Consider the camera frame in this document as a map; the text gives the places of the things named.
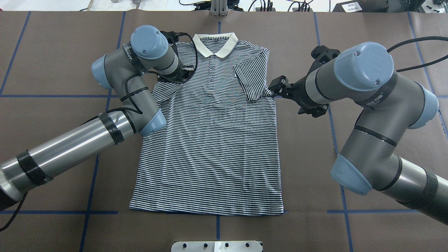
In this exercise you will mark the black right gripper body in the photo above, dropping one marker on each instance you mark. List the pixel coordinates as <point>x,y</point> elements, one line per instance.
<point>301,91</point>

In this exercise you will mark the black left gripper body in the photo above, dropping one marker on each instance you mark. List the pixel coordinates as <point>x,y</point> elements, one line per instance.
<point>183,75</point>

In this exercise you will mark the navy white striped polo shirt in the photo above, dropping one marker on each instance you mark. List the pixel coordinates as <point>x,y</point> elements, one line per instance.
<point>218,153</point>

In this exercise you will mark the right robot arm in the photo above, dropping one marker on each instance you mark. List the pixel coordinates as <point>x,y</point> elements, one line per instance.
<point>391,104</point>

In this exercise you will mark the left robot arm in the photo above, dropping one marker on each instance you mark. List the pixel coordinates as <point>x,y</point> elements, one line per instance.
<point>148,51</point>

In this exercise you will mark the black box with labels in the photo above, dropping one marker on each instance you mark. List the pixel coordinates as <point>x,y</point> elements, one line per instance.
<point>369,6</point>

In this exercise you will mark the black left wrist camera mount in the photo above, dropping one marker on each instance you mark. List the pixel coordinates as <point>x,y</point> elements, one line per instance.
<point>173,37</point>

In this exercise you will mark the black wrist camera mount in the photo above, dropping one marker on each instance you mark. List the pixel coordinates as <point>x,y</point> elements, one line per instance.
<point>173,37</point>
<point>323,55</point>

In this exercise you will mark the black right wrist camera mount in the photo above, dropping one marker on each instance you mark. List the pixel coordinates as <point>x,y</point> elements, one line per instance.
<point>323,55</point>

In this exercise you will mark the aluminium frame post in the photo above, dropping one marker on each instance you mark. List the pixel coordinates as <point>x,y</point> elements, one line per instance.
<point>219,7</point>

